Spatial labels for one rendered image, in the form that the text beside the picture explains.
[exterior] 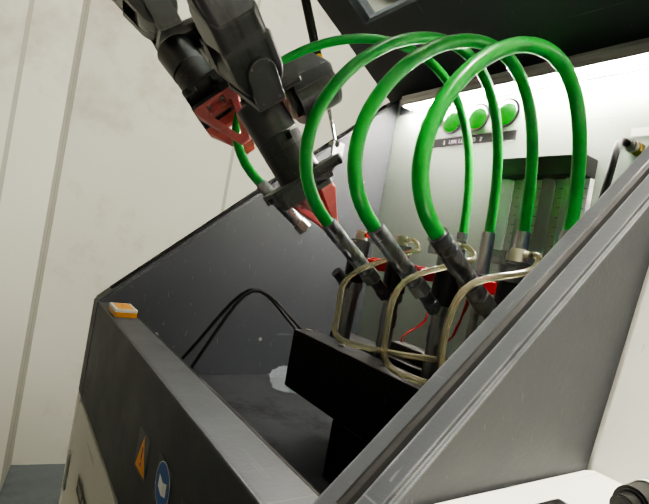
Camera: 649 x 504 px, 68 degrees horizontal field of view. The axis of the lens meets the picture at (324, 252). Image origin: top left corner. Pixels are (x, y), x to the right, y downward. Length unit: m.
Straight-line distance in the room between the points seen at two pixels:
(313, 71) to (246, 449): 0.43
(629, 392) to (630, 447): 0.04
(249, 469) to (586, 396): 0.23
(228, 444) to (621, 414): 0.28
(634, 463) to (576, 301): 0.12
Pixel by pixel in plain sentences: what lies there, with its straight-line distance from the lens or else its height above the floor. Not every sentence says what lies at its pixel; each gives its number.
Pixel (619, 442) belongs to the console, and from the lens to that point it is 0.41.
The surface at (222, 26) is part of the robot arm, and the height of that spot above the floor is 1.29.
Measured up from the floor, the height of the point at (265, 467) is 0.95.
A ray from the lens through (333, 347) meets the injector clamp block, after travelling 0.60.
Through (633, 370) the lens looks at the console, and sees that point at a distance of 0.41.
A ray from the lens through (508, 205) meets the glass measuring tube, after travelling 0.82.
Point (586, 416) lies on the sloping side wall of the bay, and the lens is 0.40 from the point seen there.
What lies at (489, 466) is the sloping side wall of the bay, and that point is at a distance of 0.32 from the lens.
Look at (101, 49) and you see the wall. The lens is 2.31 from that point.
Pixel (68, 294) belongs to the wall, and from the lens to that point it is 2.25.
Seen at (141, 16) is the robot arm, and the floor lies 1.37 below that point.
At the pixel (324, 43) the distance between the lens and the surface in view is 0.76.
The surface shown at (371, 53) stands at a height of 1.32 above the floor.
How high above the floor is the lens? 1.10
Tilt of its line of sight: 1 degrees down
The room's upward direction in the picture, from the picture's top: 10 degrees clockwise
